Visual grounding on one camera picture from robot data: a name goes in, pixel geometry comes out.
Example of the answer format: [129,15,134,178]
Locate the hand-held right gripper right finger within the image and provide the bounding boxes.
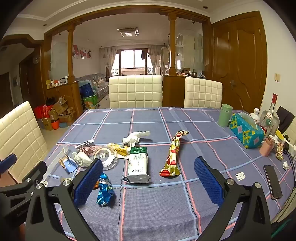
[194,156,271,241]

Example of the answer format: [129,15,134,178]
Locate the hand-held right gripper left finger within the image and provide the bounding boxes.
[25,159,103,241]

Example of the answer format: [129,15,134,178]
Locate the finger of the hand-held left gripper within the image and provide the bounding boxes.
[0,153,18,173]
[0,161,48,209]

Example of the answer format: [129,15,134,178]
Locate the blue wrapper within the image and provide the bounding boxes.
[92,173,116,207]

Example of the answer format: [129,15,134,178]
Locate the clear round plastic lid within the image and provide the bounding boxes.
[91,146,119,171]

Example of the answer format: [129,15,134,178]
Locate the small blue carton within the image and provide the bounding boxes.
[59,156,78,174]

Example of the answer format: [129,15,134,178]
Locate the long colourful snack wrapper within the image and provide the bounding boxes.
[159,130,190,178]

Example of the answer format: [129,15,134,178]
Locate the white and green milk carton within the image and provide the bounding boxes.
[122,146,152,184]

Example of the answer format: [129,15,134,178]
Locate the cream padded chair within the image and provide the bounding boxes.
[108,75,163,109]
[0,101,49,188]
[184,77,223,109]

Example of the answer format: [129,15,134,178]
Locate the pink brown wrapper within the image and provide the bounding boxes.
[79,146,96,156]

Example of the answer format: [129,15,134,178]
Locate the silver foil wrapper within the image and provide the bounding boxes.
[74,139,95,149]

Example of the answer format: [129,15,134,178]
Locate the yellow crumpled wrapper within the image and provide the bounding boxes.
[107,143,131,160]

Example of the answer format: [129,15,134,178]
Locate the teal beaded tissue box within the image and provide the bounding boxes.
[229,112,265,150]

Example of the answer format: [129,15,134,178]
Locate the red paper bags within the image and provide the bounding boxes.
[33,105,53,120]

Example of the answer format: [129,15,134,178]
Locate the crumpled white tissue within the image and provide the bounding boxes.
[122,131,151,146]

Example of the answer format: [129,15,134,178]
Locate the blue plaid tablecloth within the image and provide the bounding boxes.
[43,107,296,241]

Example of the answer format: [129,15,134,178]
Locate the black smartphone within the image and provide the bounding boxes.
[263,164,283,200]

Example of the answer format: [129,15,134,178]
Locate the green cup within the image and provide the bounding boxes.
[218,104,235,127]

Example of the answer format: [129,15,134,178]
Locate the pink cup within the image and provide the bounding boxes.
[259,136,277,156]

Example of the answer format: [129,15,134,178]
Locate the pile of cardboard boxes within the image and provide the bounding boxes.
[42,97,77,131]

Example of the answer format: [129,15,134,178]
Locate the small snack bar wrapper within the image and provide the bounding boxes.
[275,142,284,160]

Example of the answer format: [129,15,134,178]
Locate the green shopping bag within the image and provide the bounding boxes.
[83,93,99,110]

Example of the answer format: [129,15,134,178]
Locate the white ceramic bottle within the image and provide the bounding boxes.
[249,108,262,127]

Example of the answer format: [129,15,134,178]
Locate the wooden low cabinet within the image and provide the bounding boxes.
[162,74,188,108]
[45,80,84,116]

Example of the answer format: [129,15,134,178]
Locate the clear glass bottle red cap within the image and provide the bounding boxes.
[260,93,280,137]

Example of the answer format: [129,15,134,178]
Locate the blue bag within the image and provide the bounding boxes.
[79,83,94,96]

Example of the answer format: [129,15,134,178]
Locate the black cloth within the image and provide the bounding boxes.
[276,106,296,135]

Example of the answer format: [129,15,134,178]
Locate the grey patterned sofa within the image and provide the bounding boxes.
[75,73,110,102]

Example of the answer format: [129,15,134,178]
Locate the wooden door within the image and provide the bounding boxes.
[210,17,269,114]

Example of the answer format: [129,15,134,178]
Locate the sheer patterned curtain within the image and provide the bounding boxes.
[147,44,159,75]
[100,46,118,76]

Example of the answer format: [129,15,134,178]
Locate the white standing air conditioner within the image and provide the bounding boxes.
[155,54,163,75]

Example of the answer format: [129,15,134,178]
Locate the ceiling light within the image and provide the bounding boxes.
[117,27,139,37]

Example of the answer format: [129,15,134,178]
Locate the red and white wall pictures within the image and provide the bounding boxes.
[72,44,93,59]

